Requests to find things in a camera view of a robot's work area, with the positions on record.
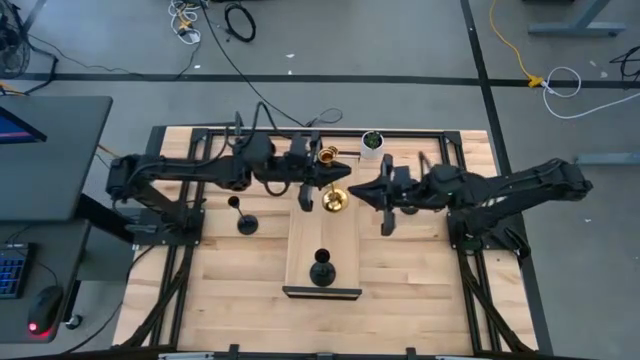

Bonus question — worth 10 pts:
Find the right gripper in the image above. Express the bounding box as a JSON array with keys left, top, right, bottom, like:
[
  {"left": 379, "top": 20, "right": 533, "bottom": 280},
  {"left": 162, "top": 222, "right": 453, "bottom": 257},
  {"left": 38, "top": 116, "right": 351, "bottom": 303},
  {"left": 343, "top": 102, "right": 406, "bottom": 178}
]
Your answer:
[{"left": 348, "top": 153, "right": 427, "bottom": 237}]

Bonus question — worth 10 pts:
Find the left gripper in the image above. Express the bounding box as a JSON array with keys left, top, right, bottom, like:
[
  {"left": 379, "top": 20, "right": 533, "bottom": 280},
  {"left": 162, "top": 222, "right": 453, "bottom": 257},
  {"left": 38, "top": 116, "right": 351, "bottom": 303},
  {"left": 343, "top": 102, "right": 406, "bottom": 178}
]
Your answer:
[{"left": 279, "top": 130, "right": 353, "bottom": 212}]

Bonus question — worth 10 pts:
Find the gold candlestick holder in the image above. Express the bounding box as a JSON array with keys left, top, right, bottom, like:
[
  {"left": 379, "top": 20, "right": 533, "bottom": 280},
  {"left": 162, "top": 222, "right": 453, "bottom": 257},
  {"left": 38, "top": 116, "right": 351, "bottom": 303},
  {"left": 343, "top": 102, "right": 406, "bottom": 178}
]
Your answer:
[{"left": 317, "top": 145, "right": 350, "bottom": 214}]

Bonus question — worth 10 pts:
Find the white planter pot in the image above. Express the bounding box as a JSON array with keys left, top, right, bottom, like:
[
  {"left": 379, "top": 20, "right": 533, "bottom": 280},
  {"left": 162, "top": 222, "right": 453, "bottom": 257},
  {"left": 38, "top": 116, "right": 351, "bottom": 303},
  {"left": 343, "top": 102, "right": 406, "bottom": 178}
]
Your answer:
[{"left": 360, "top": 130, "right": 386, "bottom": 161}]

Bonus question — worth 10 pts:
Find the grey desk foot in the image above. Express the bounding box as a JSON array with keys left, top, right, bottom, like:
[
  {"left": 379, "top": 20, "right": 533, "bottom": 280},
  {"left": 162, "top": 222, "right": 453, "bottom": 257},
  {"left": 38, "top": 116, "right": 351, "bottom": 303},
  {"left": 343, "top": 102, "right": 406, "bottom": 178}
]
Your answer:
[
  {"left": 527, "top": 0, "right": 627, "bottom": 39},
  {"left": 573, "top": 152, "right": 640, "bottom": 167}
]

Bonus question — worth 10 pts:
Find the dark grey desk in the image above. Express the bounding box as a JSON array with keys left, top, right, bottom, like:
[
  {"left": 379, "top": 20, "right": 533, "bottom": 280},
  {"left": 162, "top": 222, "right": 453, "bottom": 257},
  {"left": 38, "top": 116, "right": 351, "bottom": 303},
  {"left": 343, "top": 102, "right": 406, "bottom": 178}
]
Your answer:
[{"left": 0, "top": 95, "right": 114, "bottom": 222}]

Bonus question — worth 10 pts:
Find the light grey desk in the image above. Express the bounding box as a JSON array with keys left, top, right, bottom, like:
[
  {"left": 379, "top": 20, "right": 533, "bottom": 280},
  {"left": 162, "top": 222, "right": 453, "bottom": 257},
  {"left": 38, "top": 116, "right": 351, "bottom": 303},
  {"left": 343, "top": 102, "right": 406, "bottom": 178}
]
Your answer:
[{"left": 0, "top": 219, "right": 92, "bottom": 346}]

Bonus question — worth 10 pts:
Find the computer monitor lit screen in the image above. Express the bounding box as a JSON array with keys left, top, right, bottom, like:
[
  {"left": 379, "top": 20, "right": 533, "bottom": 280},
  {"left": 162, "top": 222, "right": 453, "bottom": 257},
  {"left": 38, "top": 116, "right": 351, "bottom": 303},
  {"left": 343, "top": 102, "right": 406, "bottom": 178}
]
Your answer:
[{"left": 0, "top": 105, "right": 49, "bottom": 146}]

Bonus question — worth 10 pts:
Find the black mouse red light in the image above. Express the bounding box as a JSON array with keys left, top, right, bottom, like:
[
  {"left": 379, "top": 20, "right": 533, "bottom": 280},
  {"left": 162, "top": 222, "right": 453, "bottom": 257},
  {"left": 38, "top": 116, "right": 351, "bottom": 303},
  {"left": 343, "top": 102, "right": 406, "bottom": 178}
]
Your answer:
[{"left": 27, "top": 284, "right": 65, "bottom": 339}]

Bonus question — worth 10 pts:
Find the backlit black keyboard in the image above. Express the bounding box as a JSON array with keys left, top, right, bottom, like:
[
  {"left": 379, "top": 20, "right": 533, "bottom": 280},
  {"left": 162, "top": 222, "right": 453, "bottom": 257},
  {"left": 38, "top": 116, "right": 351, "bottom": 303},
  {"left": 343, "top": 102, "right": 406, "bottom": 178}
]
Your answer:
[{"left": 0, "top": 242, "right": 35, "bottom": 301}]

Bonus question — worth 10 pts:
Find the black floor fan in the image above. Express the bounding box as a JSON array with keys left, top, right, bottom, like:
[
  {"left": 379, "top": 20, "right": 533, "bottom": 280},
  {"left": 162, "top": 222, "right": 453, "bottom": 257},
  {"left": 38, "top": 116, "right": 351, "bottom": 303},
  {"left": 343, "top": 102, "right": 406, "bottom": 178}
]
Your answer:
[{"left": 0, "top": 0, "right": 36, "bottom": 80}]

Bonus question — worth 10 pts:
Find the wooden riser shelf black frame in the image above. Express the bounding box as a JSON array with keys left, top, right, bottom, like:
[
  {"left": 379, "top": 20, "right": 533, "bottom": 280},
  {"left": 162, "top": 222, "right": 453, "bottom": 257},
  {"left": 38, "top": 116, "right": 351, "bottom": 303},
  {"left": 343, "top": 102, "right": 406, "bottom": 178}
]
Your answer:
[{"left": 282, "top": 149, "right": 364, "bottom": 301}]

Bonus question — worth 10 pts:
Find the long black floor cable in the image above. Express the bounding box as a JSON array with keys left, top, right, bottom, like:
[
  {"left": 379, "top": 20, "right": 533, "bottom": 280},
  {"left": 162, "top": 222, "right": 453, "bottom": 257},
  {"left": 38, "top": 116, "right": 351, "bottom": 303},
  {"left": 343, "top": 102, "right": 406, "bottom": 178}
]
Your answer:
[{"left": 198, "top": 0, "right": 307, "bottom": 127}]

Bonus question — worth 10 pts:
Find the coiled black cable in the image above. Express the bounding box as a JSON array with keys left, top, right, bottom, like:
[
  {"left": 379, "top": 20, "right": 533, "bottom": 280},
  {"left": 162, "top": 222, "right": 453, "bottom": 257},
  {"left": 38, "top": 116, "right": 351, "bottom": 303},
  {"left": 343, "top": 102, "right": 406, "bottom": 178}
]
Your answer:
[{"left": 223, "top": 2, "right": 257, "bottom": 44}]

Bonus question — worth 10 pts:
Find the white cable bundle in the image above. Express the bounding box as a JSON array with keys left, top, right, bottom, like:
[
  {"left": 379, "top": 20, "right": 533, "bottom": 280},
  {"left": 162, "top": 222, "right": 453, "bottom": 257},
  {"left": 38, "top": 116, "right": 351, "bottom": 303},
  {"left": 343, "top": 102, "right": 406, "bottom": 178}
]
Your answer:
[{"left": 167, "top": 0, "right": 202, "bottom": 46}]

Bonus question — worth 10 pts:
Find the yellow extension cord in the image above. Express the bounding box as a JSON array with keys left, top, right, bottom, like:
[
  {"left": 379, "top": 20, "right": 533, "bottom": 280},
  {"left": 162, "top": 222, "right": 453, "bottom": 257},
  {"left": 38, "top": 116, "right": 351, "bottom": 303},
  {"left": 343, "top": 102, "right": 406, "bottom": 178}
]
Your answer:
[{"left": 488, "top": 0, "right": 546, "bottom": 89}]

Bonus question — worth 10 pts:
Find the white floor cable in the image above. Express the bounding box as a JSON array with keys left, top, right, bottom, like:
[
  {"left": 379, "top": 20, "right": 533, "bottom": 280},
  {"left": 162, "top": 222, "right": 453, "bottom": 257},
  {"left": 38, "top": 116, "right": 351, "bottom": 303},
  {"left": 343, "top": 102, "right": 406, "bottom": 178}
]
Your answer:
[{"left": 541, "top": 65, "right": 640, "bottom": 121}]

